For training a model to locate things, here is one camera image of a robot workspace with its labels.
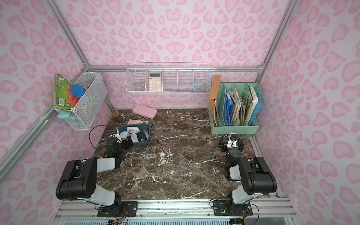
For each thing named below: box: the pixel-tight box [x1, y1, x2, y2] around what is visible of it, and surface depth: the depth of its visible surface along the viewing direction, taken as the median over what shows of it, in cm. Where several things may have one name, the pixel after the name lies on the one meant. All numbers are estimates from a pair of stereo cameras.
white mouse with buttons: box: [126, 126, 141, 134], surface depth 104 cm
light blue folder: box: [248, 91, 264, 125], surface depth 94 cm
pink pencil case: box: [132, 104, 158, 120], surface depth 120 cm
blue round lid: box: [70, 84, 85, 98], surface depth 76 cm
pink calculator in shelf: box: [148, 72, 162, 92], surface depth 97 cm
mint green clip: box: [57, 110, 71, 120], surface depth 65 cm
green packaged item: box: [53, 73, 74, 110], surface depth 71 cm
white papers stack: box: [245, 84, 259, 126], surface depth 95 cm
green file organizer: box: [208, 82, 264, 135], surface depth 99 cm
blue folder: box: [224, 89, 235, 127], surface depth 95 cm
